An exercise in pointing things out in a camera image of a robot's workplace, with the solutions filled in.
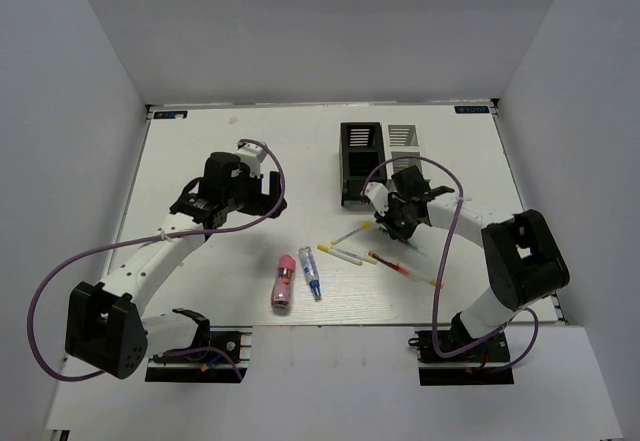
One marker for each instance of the blue table label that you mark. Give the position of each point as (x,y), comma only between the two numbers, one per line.
(471,109)
(170,114)

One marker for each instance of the red pen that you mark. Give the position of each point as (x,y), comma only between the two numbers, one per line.
(393,266)

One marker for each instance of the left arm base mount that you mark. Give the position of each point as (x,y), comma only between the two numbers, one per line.
(226,363)

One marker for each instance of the green capped pen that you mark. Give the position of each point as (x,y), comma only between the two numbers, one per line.
(417,250)

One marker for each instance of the yellow white pen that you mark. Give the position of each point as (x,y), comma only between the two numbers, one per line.
(416,275)

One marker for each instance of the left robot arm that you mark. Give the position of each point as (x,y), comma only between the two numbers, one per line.
(107,326)

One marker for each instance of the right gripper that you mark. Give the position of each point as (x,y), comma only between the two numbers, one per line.
(397,232)

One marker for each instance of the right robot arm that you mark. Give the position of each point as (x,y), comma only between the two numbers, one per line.
(523,261)

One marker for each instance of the right blue table label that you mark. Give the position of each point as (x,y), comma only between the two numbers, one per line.
(471,109)

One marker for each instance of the white slotted pen holder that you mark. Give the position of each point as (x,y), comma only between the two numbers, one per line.
(402,145)

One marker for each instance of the pink glue stick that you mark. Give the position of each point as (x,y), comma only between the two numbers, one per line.
(281,292)

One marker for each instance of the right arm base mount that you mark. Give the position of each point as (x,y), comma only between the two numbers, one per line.
(481,366)

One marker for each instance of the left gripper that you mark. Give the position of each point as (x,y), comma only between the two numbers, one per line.
(263,203)

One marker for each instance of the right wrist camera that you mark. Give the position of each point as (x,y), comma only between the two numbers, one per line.
(377,195)

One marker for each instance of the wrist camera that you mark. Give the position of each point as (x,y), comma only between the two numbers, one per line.
(252,155)
(377,195)

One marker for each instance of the left blue table label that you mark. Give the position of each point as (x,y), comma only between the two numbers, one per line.
(170,114)

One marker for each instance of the black slotted pen holder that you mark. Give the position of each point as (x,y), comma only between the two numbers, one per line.
(361,151)

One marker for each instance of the blue correction tape pen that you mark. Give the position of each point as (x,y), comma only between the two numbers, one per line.
(310,271)

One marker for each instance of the yellow capped white marker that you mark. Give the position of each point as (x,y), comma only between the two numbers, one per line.
(363,226)

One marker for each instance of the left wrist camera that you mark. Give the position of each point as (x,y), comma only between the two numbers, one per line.
(252,155)

